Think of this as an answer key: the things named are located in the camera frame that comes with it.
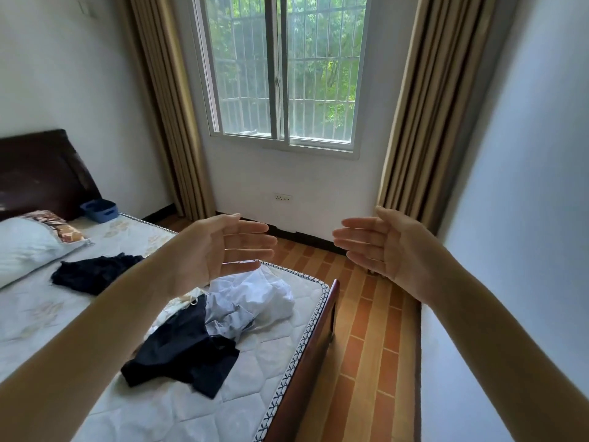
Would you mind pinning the person's left hand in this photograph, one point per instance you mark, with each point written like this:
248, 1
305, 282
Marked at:
202, 253

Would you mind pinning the person's right hand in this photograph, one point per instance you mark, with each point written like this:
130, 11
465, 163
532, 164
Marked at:
405, 253

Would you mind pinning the person's right thumb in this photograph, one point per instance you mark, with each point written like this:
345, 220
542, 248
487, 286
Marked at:
387, 218

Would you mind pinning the person's left thumb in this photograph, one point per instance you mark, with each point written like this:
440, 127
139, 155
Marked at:
223, 218

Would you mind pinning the person's right little finger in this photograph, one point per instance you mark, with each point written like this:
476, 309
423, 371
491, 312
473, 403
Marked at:
366, 266

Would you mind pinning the person's right middle finger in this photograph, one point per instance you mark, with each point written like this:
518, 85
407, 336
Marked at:
354, 237

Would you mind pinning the person's left little finger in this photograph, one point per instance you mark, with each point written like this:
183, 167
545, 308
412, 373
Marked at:
239, 268

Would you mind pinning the person's left middle finger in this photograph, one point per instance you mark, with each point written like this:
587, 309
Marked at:
253, 242

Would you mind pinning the person's right forearm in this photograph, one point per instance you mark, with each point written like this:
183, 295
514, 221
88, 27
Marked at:
506, 354

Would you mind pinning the person's left forearm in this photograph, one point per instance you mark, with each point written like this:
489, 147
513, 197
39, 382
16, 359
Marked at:
83, 345

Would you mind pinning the crumpled light blue shirt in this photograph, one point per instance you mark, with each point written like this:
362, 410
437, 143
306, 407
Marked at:
253, 299

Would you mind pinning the white quilted mattress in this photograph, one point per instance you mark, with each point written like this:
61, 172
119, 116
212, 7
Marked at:
257, 363

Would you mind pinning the large black garment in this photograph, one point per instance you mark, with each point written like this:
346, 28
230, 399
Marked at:
184, 349

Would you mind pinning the tan curtain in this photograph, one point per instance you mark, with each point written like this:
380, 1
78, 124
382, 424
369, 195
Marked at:
172, 110
428, 110

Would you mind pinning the blue plastic basket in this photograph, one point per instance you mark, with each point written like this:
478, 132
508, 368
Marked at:
99, 210

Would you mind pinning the small black garment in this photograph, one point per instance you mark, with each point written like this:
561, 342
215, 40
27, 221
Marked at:
92, 273

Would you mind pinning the white sliding window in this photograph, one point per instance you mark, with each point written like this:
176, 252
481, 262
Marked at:
281, 68

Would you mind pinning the metal window grille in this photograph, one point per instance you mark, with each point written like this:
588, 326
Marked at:
322, 64

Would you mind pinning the dark wooden headboard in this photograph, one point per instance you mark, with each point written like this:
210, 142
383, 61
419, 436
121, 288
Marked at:
41, 172

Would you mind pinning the white pillow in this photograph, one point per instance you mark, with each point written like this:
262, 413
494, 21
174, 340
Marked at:
25, 248

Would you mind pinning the white wall socket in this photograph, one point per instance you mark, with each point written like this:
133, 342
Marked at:
283, 197

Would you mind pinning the dark wooden bed frame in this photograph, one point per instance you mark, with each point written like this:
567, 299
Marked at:
308, 363

